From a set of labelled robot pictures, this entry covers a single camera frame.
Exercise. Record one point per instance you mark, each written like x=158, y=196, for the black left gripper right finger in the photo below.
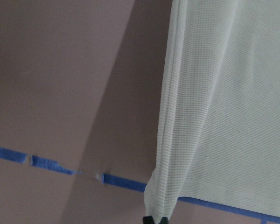
x=164, y=220

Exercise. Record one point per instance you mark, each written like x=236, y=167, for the sage green long-sleeve shirt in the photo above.
x=219, y=124

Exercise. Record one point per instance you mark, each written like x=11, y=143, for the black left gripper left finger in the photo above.
x=148, y=220

